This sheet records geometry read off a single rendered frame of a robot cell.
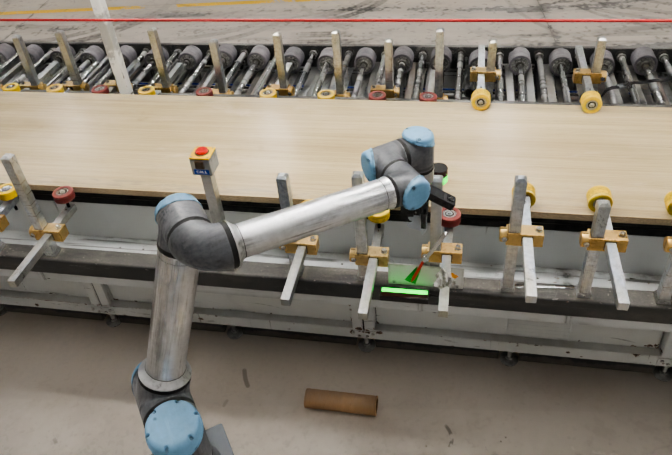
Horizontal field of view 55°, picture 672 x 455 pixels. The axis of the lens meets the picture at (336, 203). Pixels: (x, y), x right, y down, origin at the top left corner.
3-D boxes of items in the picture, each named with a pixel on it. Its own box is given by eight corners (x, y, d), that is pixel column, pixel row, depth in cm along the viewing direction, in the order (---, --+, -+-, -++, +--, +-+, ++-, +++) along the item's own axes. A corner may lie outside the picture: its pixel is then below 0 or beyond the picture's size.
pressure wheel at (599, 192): (607, 191, 213) (584, 200, 217) (617, 207, 216) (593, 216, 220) (605, 180, 217) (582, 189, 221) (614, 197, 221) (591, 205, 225)
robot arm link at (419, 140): (393, 129, 181) (423, 118, 184) (394, 165, 189) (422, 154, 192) (411, 144, 174) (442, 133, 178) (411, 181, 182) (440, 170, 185)
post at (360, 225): (368, 283, 231) (362, 176, 201) (359, 282, 231) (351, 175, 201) (370, 276, 233) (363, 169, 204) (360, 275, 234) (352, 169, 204)
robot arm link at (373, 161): (376, 166, 170) (415, 151, 174) (355, 146, 178) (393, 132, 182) (377, 194, 176) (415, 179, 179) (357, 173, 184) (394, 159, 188)
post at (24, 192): (55, 257, 254) (7, 157, 224) (47, 256, 254) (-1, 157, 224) (60, 251, 256) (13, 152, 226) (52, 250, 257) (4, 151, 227)
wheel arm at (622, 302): (628, 311, 181) (631, 302, 179) (615, 310, 182) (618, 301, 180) (604, 200, 219) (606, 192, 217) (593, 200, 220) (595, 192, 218)
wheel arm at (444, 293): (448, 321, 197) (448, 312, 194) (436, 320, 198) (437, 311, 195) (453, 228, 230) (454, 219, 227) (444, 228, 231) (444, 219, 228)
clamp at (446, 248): (461, 264, 216) (462, 253, 213) (421, 261, 218) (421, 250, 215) (461, 253, 220) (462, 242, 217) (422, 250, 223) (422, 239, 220)
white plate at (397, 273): (462, 289, 223) (464, 269, 217) (388, 284, 228) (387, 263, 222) (462, 288, 224) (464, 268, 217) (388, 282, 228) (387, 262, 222)
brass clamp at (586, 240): (625, 254, 200) (629, 242, 197) (580, 251, 202) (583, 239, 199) (622, 241, 205) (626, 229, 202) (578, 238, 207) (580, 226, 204)
